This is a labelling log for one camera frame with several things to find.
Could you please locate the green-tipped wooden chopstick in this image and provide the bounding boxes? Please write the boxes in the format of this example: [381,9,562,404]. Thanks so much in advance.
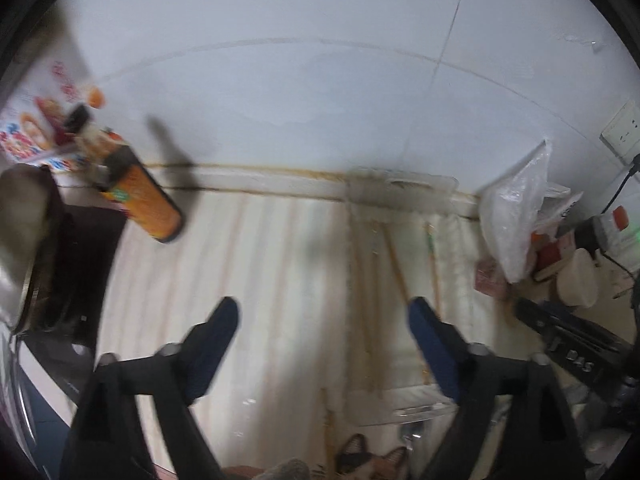
[425,222,443,311]

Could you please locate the red container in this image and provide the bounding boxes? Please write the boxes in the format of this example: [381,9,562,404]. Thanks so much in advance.
[531,232,566,282]

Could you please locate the clear plastic utensil tray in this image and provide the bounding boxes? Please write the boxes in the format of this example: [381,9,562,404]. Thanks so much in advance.
[344,166,482,427]

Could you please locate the white cup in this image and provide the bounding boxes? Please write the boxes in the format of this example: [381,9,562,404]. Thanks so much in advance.
[556,249,600,309]

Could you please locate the patterned slippers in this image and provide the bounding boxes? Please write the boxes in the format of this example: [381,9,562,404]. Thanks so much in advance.
[334,433,412,478]

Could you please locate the black-capped sauce bottle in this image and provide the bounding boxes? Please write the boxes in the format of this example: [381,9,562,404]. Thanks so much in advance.
[52,101,97,147]

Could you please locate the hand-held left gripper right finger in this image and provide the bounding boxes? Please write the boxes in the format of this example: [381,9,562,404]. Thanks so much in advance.
[407,296,587,480]

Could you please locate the stainless steel pot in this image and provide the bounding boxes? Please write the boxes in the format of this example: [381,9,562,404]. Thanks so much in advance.
[0,166,67,336]

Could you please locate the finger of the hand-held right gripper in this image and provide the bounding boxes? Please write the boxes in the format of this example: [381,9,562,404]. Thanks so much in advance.
[514,297,623,358]

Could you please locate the black induction cooker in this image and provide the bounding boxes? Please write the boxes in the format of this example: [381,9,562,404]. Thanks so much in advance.
[22,204,127,353]

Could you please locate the black power cable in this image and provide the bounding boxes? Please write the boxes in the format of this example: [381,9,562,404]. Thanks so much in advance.
[599,152,640,216]

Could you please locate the colourful printed box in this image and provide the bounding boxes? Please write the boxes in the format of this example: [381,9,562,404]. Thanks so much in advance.
[0,59,103,173]

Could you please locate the red snack packet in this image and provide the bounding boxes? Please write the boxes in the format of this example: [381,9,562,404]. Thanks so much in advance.
[474,258,512,302]

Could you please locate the white wall socket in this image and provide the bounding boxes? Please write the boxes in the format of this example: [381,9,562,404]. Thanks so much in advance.
[599,99,640,166]

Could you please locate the orange-capped jar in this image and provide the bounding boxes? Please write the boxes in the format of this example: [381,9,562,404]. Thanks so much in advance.
[575,205,632,261]

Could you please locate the plain wooden chopstick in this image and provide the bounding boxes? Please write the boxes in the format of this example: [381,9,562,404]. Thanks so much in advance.
[381,222,418,311]

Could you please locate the orange bottle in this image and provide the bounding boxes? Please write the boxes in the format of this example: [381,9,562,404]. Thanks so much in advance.
[99,146,185,245]

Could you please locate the clear plastic bag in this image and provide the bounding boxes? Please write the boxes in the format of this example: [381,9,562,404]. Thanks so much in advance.
[479,139,572,285]

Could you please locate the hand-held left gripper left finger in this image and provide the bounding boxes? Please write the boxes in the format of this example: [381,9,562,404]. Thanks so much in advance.
[60,296,240,480]

